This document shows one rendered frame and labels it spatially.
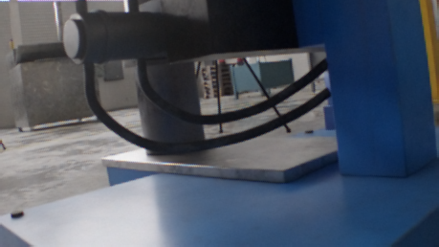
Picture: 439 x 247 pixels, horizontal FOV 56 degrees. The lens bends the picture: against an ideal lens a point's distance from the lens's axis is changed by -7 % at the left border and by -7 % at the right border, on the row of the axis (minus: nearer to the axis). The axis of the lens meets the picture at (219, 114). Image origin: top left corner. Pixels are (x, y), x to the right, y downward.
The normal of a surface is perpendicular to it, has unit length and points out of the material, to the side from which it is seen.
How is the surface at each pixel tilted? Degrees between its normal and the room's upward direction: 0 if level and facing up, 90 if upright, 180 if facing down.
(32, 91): 90
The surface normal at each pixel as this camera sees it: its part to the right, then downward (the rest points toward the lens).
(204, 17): -0.73, 0.15
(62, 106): 0.60, -0.04
